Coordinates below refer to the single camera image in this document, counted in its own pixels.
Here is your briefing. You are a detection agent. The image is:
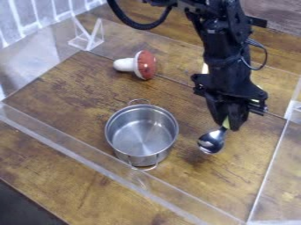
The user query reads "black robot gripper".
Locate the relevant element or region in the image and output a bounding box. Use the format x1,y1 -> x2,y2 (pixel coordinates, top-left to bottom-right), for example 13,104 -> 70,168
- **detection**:
190,55 -> 268,131

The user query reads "clear acrylic triangular bracket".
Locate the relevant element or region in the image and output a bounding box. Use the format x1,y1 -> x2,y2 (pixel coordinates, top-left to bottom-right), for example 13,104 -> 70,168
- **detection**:
69,18 -> 105,51

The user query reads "black bar on table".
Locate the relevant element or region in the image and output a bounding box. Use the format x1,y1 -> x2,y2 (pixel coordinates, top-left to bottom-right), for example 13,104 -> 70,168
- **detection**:
248,16 -> 268,28

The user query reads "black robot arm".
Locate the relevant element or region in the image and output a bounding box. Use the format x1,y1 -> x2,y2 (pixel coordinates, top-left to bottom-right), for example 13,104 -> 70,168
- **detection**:
144,0 -> 268,131

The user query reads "clear acrylic enclosure wall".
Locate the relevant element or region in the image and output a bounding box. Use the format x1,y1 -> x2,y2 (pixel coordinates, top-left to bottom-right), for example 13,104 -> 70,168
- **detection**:
0,0 -> 106,101

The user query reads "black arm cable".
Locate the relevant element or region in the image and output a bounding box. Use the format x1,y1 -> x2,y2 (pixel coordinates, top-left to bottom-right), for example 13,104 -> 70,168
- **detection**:
239,38 -> 269,71

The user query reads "red white toy mushroom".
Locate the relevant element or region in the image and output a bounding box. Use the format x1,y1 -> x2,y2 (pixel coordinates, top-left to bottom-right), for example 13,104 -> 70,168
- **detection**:
113,50 -> 157,80

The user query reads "stainless steel pot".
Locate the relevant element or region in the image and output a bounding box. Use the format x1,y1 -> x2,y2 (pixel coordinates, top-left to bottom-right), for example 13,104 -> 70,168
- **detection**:
105,98 -> 180,171

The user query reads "thick black corrugated cable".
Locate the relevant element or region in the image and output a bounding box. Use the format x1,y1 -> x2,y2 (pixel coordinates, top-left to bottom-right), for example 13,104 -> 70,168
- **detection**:
105,0 -> 174,31

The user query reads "green handled metal spoon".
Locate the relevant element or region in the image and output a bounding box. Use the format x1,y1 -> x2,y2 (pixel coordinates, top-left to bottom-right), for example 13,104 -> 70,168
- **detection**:
197,98 -> 264,155

